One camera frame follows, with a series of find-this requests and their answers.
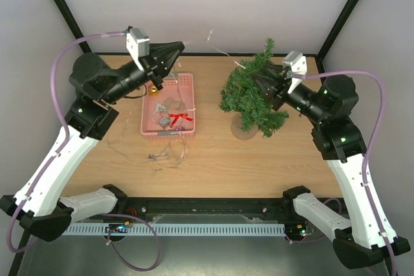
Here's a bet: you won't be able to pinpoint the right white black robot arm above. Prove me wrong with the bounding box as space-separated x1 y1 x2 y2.
252 64 411 269

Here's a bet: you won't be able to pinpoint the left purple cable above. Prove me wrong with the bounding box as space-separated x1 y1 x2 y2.
6 31 129 253

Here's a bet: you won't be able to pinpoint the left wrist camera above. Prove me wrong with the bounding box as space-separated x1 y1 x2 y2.
126 27 150 71

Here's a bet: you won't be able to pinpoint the red ribbon bow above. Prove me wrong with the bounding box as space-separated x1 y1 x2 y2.
169 113 193 128

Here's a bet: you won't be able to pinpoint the purple cable loop front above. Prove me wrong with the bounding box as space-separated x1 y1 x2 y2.
105 213 162 271

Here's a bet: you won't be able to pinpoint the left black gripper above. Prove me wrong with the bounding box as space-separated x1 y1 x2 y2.
102 42 184 105

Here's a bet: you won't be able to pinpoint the small green christmas tree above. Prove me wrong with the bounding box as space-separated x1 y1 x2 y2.
219 38 289 139

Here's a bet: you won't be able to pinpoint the gold bauble ornament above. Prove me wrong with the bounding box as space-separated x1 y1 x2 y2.
147 85 159 96

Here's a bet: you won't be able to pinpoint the clear led string lights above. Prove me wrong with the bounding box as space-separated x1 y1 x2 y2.
106 28 246 176

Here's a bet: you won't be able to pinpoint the black frame rail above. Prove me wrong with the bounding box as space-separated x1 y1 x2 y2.
61 196 356 224

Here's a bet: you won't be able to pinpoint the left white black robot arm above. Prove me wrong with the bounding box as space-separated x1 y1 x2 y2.
1 41 184 242

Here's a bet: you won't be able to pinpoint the beige felt ornament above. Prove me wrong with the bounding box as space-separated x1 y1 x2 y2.
163 97 185 111

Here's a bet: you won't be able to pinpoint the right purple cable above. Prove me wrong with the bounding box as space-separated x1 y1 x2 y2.
302 69 398 276

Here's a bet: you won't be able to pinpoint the pink plastic basket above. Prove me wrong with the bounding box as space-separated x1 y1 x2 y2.
140 73 195 140

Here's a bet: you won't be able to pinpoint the silver reindeer ornament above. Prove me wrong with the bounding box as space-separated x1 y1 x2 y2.
150 102 168 118

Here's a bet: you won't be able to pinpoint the light blue cable duct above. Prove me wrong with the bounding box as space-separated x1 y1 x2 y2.
63 223 285 237

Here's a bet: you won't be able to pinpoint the silver gift box ornament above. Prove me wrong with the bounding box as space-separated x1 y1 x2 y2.
159 117 171 128

